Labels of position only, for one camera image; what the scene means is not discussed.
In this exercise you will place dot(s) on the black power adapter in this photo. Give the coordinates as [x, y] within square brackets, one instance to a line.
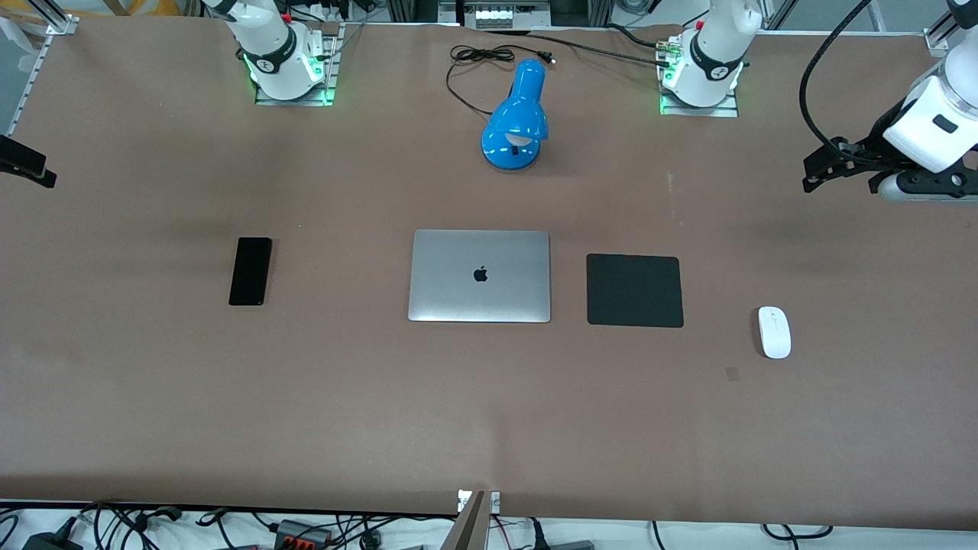
[50, 542]

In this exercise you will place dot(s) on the silver closed laptop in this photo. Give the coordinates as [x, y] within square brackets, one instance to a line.
[458, 290]

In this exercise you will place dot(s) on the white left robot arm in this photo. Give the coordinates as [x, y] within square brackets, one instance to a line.
[714, 53]

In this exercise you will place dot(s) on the black mouse pad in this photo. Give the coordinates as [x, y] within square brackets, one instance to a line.
[634, 290]

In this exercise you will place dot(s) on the white computer mouse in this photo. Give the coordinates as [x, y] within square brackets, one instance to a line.
[774, 336]

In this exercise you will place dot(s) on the perforated aluminium rail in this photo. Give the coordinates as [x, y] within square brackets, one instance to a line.
[30, 80]

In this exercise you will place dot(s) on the blue desk lamp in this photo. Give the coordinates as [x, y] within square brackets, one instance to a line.
[519, 107]

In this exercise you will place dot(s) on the black smartphone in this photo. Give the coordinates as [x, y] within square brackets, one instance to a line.
[250, 271]

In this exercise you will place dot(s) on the aluminium frame corner bracket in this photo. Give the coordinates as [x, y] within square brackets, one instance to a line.
[61, 23]
[938, 40]

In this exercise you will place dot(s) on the aluminium arm base plate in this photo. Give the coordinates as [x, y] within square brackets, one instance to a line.
[290, 101]
[718, 111]

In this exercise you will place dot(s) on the aluminium camera mount post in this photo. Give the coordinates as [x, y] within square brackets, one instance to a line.
[474, 527]

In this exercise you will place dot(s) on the black equipment rack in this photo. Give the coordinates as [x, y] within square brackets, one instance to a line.
[412, 9]

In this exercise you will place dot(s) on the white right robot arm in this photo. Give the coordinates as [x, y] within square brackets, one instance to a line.
[267, 46]

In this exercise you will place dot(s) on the grey orange power strip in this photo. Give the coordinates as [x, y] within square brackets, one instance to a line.
[298, 535]

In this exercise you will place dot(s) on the white connector block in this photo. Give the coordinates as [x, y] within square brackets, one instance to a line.
[493, 19]

